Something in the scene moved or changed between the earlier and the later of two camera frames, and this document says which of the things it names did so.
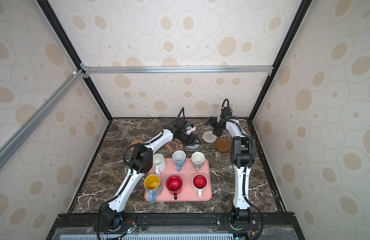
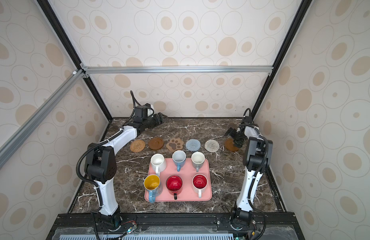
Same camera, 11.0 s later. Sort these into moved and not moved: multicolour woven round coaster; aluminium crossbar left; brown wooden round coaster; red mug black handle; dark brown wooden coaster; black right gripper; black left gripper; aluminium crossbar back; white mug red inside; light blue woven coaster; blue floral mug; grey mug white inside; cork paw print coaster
Moved: black right gripper; dark brown wooden coaster; multicolour woven round coaster; black left gripper; brown wooden round coaster
Not moved: white mug red inside; blue floral mug; cork paw print coaster; light blue woven coaster; red mug black handle; grey mug white inside; aluminium crossbar back; aluminium crossbar left
